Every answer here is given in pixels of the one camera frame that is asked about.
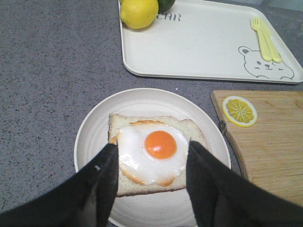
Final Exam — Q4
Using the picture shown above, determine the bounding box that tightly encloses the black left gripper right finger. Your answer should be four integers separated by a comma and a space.
186, 141, 303, 227

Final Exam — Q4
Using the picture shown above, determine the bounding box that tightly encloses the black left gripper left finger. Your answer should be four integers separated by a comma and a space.
0, 144, 118, 227

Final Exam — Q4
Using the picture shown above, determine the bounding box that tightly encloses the white round plate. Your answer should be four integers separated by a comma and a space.
74, 88, 231, 227

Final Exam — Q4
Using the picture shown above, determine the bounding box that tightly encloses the white rectangular bear tray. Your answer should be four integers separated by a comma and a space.
120, 0, 303, 84

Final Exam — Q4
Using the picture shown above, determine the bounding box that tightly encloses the wooden cutting board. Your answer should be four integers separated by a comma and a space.
211, 90, 303, 206

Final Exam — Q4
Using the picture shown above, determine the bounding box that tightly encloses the fried egg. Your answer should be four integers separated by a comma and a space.
116, 121, 188, 187

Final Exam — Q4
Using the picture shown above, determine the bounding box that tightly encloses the lemon slice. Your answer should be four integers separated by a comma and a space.
222, 96, 258, 127

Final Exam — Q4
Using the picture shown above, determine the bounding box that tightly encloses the yellow plastic fork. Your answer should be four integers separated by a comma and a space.
251, 17, 272, 61

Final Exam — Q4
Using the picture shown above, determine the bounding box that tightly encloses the yellow lemon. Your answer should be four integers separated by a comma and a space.
120, 0, 159, 30

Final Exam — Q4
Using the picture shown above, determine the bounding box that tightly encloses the green lime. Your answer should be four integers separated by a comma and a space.
158, 0, 175, 11

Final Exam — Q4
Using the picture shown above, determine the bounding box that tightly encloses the metal cutting board handle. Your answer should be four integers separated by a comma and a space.
219, 120, 227, 135

